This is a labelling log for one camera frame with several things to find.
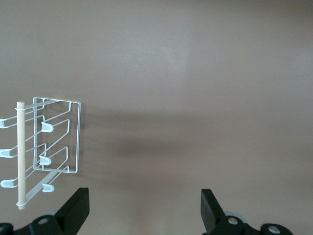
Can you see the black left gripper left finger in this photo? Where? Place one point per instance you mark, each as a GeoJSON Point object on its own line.
{"type": "Point", "coordinates": [73, 210]}

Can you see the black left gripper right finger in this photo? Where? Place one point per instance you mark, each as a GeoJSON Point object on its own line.
{"type": "Point", "coordinates": [210, 210]}

